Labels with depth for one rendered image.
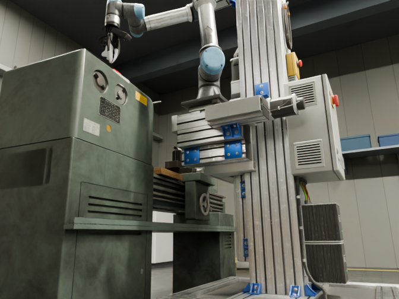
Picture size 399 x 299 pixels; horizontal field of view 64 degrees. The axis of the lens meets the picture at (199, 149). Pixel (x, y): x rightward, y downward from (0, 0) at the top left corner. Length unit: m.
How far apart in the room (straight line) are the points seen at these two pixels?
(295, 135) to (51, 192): 1.09
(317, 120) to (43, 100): 1.22
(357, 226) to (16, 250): 4.96
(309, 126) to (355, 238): 4.18
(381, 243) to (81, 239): 4.87
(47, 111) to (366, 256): 5.02
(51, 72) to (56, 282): 0.83
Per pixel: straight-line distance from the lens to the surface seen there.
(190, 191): 2.27
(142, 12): 1.81
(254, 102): 1.42
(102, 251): 1.42
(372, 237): 5.66
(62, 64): 1.50
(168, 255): 5.91
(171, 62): 5.70
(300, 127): 1.61
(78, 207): 1.31
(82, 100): 1.39
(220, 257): 2.76
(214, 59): 1.62
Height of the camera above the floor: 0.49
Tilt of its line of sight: 15 degrees up
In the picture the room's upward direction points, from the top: 1 degrees counter-clockwise
